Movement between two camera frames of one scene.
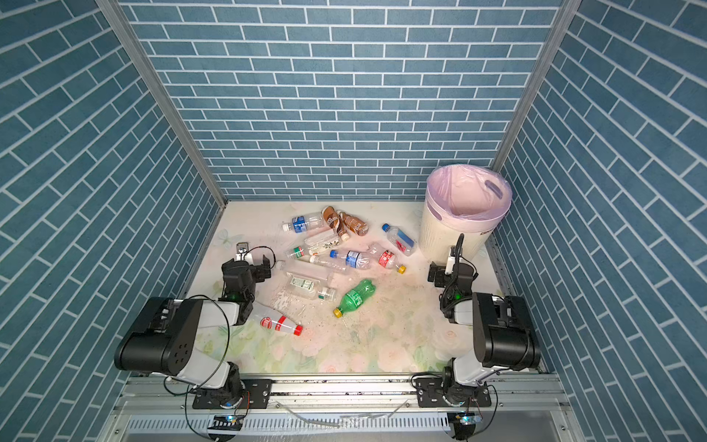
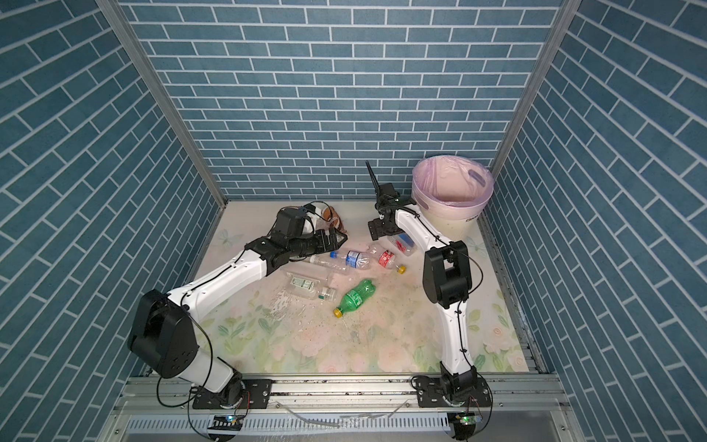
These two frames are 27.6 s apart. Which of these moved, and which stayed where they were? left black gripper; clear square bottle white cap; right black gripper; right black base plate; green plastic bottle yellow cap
Moved: right black gripper; left black gripper
Stayed: green plastic bottle yellow cap; clear square bottle white cap; right black base plate
